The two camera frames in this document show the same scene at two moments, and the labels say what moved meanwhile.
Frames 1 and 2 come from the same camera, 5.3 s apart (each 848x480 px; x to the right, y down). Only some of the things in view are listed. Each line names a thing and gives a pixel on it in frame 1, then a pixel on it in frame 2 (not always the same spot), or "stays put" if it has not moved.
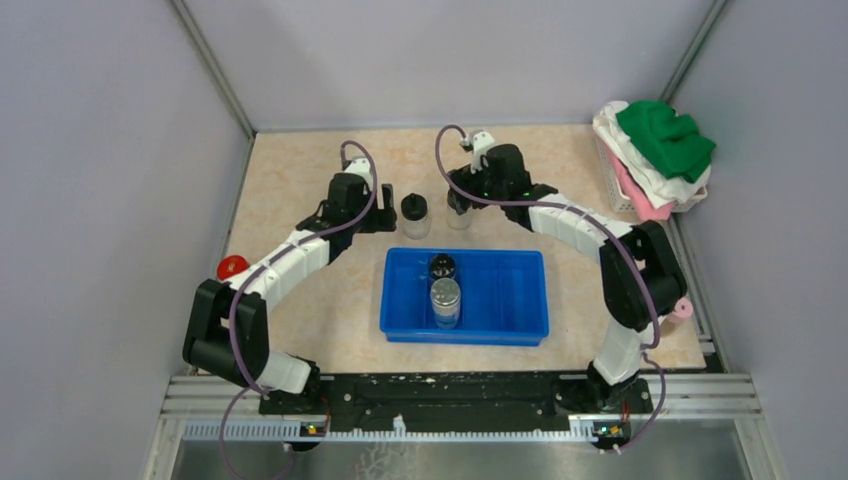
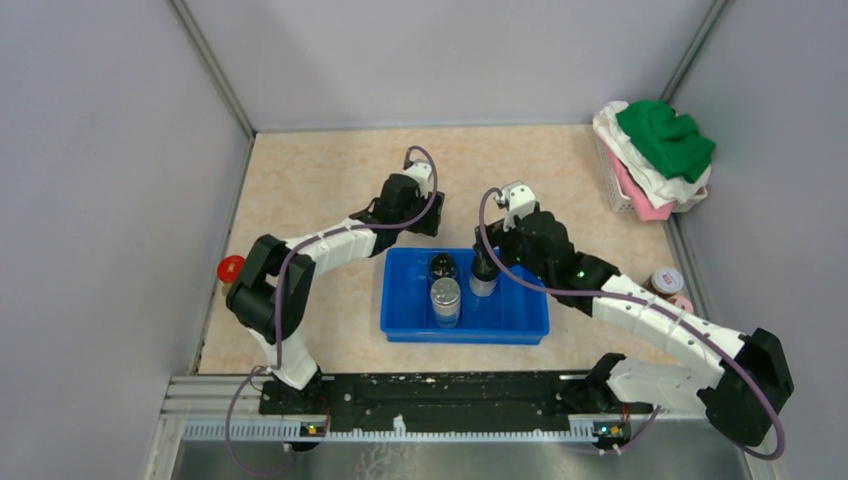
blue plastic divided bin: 503,296 stays put
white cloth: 663,190 stays put
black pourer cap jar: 459,210 -> 484,276
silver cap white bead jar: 445,296 stays put
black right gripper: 465,180 -> 498,237
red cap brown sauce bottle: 230,265 stays put
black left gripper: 382,218 -> 427,225
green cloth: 671,141 stays put
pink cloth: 631,188 stays put
